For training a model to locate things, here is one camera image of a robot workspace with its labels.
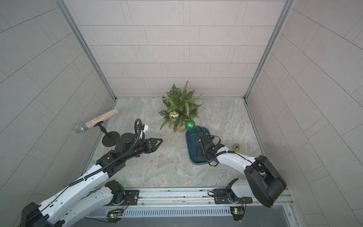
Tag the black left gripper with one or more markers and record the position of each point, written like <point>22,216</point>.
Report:
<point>152,148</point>

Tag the green glitter ball ornament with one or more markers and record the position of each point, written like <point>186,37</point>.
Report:
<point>190,125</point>

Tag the gold shiny ball ornament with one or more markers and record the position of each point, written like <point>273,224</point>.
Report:
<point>173,115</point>

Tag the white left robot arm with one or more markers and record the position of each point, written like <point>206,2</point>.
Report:
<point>92,190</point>

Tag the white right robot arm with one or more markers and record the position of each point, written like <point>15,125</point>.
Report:
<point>265,181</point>

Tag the small green christmas tree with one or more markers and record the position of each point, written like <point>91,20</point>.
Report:
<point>182,101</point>

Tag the teal plastic tray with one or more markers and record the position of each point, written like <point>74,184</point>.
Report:
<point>192,144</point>

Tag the yellow blue small ornament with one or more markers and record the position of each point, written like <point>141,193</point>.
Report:
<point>237,147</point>

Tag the right green circuit board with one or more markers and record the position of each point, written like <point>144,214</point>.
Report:
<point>238,212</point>

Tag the green circuit board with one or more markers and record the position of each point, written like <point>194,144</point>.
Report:
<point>238,212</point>
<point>113,216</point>

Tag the glittery silver microphone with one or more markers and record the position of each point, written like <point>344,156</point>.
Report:
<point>81,129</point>

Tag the left green circuit board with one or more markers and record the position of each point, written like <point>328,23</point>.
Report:
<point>113,216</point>

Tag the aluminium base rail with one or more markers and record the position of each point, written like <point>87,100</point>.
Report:
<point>193,202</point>

